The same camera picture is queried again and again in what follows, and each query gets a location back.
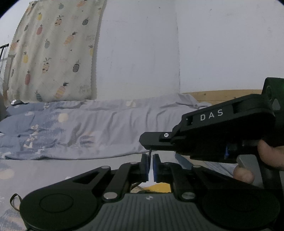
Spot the person's right hand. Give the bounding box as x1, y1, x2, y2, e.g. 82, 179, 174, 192
232, 139, 284, 184

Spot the blue grey patterned duvet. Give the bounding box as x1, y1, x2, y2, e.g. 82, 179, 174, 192
1, 93, 209, 160

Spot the pineapple print curtain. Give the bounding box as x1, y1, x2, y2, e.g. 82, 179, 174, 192
2, 1, 105, 105

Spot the black metal rack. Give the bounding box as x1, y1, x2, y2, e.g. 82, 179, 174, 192
0, 43, 10, 74

